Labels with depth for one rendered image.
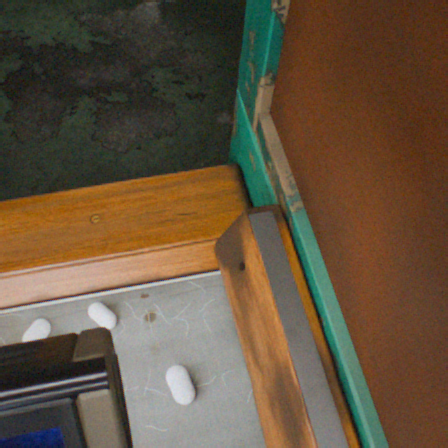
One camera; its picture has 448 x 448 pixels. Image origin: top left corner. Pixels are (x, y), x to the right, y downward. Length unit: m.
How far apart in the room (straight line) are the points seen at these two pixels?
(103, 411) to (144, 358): 0.39
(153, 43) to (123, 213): 1.33
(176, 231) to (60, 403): 0.44
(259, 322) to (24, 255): 0.26
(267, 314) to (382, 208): 0.16
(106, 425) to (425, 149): 0.21
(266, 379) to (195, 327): 0.13
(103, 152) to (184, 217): 1.04
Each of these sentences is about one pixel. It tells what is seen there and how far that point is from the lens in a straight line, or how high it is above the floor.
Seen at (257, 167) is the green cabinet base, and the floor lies 0.82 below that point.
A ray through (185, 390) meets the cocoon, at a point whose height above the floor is 0.76.
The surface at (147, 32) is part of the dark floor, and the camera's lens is 2.00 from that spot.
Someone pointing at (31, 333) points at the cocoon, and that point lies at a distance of 0.63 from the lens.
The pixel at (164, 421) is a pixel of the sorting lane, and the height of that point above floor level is 0.74.
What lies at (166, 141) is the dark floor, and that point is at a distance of 1.70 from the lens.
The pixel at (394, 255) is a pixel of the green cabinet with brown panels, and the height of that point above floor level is 1.00.
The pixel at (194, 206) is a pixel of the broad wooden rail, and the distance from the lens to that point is 0.67.
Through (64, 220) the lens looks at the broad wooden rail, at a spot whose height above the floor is 0.76.
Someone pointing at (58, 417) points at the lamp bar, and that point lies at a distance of 0.24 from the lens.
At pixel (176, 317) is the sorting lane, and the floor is 0.74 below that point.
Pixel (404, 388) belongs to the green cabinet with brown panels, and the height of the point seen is 0.94.
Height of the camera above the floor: 1.33
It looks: 58 degrees down
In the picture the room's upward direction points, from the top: 6 degrees clockwise
